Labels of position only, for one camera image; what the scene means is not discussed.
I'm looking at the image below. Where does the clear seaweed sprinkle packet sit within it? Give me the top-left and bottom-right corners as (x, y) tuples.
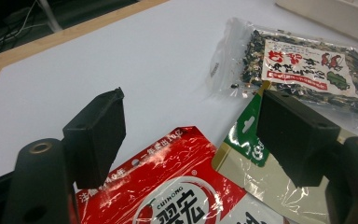
(204, 17), (358, 133)

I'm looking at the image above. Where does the red seasoning packet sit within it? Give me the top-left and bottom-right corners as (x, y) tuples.
(74, 125), (296, 224)

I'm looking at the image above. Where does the beige paper box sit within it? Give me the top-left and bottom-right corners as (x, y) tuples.
(274, 0), (358, 47)

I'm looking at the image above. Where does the bundle of floor cables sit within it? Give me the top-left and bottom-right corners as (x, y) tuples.
(0, 0), (46, 55)

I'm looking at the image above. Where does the white metal stand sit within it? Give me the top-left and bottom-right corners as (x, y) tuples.
(36, 0), (63, 33)

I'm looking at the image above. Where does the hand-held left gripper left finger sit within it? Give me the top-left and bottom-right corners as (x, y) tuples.
(62, 87), (127, 190)

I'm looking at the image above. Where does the green and gold packet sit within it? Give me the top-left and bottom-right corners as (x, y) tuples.
(211, 80), (357, 224)

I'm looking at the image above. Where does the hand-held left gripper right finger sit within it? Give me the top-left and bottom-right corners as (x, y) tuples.
(255, 89), (341, 189)

